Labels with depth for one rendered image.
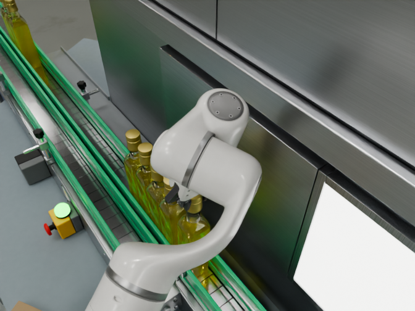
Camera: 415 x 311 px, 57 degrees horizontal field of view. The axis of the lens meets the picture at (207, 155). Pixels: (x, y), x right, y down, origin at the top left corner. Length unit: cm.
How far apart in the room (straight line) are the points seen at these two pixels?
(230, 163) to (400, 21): 25
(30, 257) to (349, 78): 102
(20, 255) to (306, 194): 89
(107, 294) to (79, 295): 67
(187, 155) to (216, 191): 6
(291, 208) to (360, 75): 29
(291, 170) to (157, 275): 31
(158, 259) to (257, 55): 38
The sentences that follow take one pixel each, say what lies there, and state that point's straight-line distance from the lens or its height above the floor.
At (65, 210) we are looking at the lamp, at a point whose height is 85.
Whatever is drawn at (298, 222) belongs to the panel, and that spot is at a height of 117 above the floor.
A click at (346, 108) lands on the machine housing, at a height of 142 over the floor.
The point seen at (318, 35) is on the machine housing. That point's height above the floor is 150.
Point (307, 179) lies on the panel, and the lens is 65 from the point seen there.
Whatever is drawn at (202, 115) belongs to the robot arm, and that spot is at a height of 144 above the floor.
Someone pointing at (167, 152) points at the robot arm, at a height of 143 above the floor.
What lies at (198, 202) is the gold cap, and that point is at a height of 117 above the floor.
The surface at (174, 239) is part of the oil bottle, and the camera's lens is 91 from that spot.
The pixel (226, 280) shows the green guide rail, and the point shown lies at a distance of 94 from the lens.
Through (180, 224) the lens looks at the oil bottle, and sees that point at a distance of 83.
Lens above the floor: 175
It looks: 45 degrees down
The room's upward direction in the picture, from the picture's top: straight up
